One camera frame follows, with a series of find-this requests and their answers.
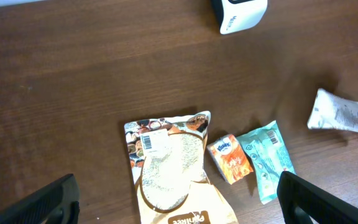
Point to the teal snack packet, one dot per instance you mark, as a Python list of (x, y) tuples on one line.
[(269, 155)]

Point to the white cream tube gold cap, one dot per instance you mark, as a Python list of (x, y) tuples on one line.
[(332, 112)]

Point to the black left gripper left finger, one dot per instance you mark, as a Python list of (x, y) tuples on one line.
[(56, 203)]

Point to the tan bread bag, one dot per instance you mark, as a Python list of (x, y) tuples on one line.
[(167, 163)]

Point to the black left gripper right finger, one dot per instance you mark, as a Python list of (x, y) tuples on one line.
[(303, 202)]

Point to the orange tissue pack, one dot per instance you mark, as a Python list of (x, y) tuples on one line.
[(231, 160)]

